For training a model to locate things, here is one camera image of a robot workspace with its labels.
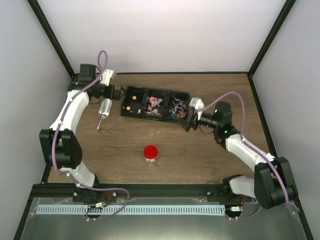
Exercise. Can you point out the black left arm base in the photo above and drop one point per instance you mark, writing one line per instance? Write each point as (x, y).
(88, 196)

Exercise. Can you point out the light blue slotted cable duct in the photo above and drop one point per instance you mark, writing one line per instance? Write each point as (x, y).
(206, 210)

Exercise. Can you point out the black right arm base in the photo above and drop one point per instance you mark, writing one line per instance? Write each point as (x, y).
(228, 193)

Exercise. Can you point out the clear plastic jar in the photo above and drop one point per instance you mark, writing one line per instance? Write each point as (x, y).
(152, 162)

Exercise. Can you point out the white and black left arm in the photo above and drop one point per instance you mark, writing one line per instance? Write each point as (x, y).
(59, 144)

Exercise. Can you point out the black candy tray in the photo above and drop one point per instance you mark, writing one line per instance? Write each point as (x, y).
(155, 104)

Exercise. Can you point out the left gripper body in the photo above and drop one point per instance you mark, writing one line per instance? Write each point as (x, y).
(107, 95)

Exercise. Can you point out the silver metal scoop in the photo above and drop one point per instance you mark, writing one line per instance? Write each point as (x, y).
(104, 111)

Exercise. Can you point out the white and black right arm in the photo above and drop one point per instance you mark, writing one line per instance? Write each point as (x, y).
(273, 183)

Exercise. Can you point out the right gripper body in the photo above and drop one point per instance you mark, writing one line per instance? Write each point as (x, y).
(194, 120)

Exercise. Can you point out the red jar lid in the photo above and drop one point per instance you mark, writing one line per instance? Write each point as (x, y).
(150, 152)

